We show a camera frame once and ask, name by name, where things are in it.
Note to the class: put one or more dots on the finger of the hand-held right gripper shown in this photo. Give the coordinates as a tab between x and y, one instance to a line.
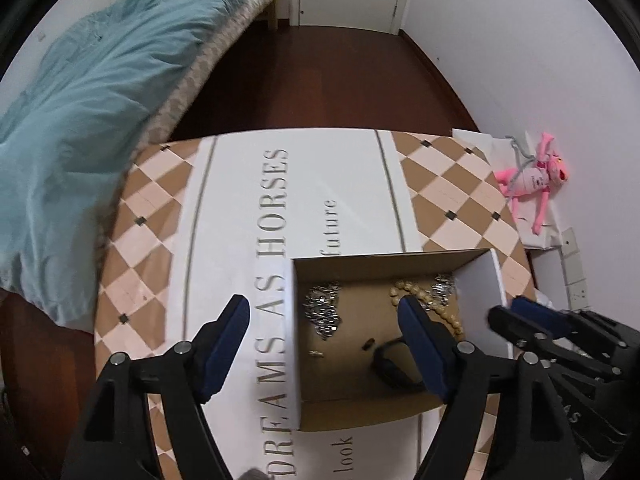
525	332
537	307

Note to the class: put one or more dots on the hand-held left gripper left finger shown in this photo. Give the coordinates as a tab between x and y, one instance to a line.
225	345

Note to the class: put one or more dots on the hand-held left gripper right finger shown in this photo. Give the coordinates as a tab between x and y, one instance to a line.
422	350

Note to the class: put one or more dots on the black smartwatch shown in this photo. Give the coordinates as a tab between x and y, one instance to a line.
382	365

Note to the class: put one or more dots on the cardboard box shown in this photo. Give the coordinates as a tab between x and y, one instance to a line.
350	385

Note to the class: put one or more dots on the small silver earring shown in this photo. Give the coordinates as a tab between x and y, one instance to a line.
315	353

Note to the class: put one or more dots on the pink plush toy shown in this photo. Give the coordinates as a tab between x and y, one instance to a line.
530	177

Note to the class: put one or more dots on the checked printed tablecloth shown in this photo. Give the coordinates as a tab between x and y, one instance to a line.
240	200

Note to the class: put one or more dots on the light blue duvet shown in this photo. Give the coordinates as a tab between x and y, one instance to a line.
75	135

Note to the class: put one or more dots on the bed with patterned sheet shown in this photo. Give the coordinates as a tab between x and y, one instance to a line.
215	60

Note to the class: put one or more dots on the white wall socket strip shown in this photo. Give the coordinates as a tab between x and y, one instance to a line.
575	270

